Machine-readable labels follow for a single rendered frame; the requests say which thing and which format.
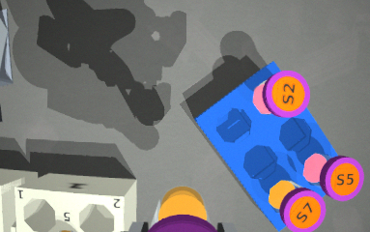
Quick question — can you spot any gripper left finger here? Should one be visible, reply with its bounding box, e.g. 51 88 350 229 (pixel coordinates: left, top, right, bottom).
120 221 149 232

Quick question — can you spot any blue tube rack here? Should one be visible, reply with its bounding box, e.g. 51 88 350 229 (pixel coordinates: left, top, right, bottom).
194 61 338 231

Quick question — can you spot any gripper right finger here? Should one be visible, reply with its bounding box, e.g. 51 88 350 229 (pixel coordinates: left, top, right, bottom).
217 222 238 232

